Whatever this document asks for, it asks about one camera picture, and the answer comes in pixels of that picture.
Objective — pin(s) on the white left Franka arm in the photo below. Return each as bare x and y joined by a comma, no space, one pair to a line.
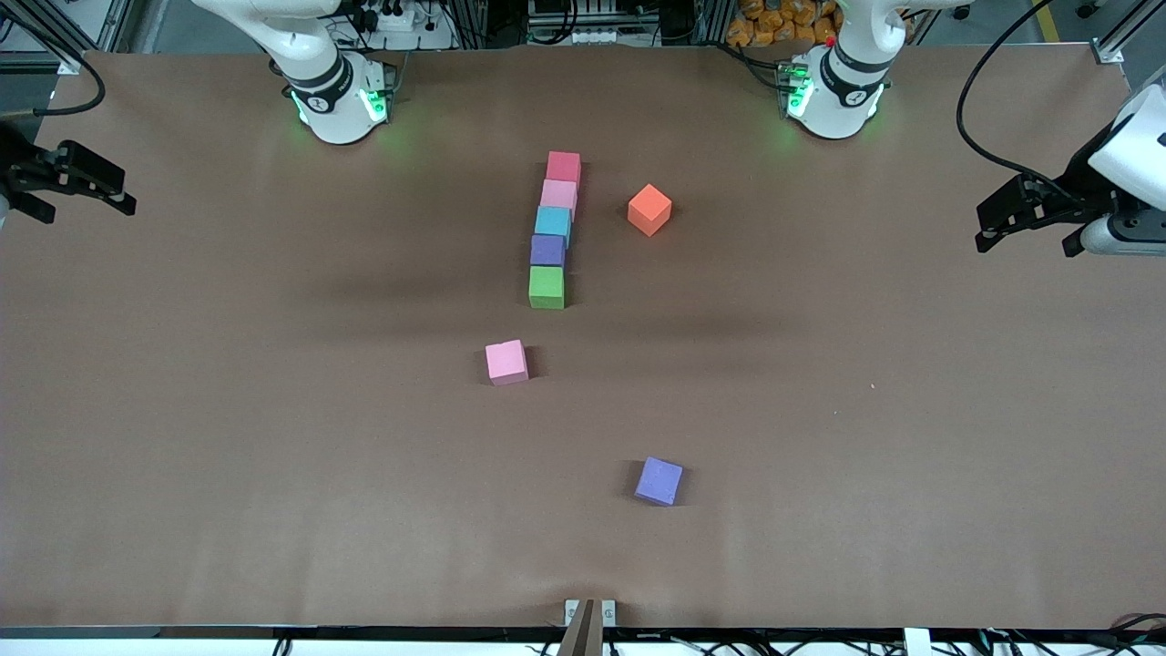
838,82

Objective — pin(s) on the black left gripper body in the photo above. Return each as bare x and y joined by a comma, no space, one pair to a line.
1078,185

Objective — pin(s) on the aluminium frame profile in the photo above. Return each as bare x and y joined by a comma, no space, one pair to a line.
50,36
1116,46

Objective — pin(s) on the brown table mat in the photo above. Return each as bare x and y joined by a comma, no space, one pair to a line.
273,510

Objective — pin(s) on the dark pink foam cube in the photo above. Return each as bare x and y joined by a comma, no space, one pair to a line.
564,167

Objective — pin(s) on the smooth purple foam cube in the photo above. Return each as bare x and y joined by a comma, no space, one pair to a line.
659,481

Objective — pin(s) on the orange foam cube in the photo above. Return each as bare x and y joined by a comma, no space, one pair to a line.
649,210

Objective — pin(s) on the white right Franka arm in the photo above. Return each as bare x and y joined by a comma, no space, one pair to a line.
332,100

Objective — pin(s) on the white power strip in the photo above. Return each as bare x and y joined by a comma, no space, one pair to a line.
410,36

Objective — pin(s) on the white plastic block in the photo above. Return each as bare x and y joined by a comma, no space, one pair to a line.
915,643

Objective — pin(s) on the grey equipment rack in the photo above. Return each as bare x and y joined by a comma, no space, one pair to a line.
583,36

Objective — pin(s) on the light blue foam cube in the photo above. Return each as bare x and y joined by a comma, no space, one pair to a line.
552,221

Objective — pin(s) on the orange bag pile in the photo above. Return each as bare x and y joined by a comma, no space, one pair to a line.
765,23

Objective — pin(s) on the brown wooden post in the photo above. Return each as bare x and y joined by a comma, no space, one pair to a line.
578,633

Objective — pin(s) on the green foam cube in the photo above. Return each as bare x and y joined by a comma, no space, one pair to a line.
547,288

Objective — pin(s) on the light pink foam cube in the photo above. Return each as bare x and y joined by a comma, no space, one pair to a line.
558,196
506,362

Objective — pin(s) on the silver mounting bracket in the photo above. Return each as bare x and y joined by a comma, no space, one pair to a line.
608,612

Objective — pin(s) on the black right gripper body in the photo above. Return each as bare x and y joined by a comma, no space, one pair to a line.
16,168

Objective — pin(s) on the purple foam cube with dents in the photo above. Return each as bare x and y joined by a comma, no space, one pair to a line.
547,250

